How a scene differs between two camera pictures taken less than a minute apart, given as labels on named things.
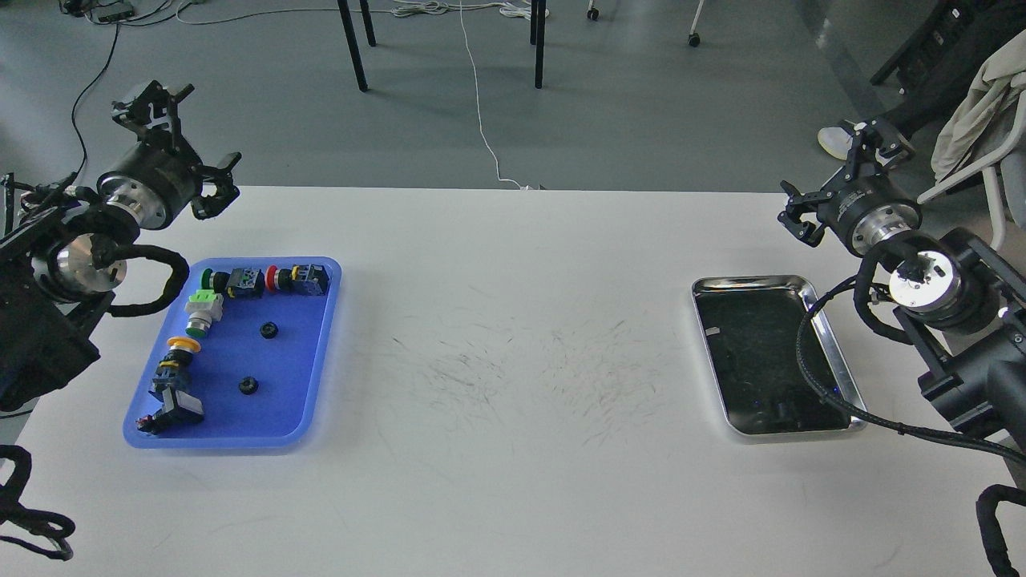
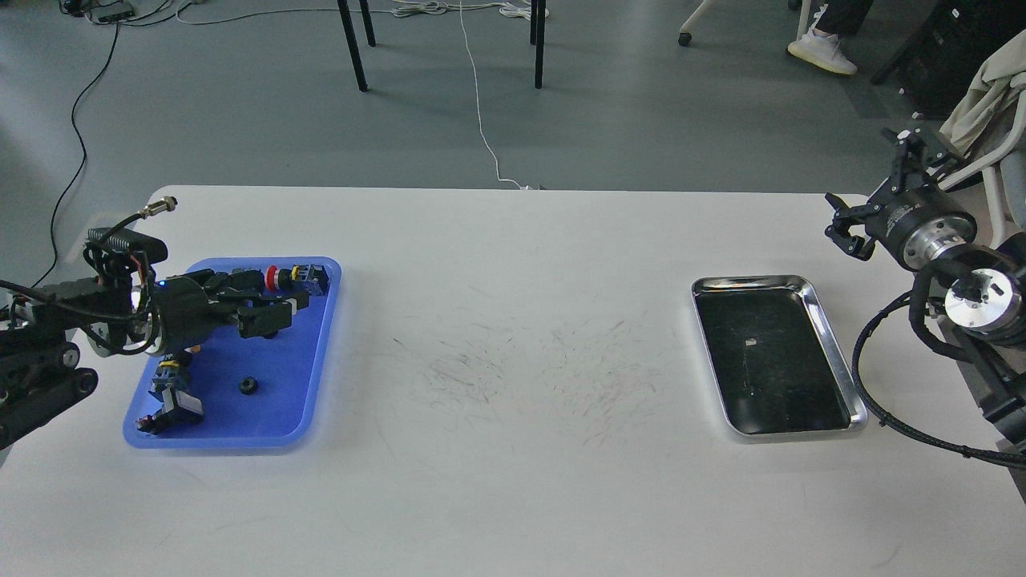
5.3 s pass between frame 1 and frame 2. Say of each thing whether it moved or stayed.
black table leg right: stayed
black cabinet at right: stayed
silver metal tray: stayed
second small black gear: stayed
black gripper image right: moved
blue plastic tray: stayed
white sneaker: moved
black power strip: stayed
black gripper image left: moved
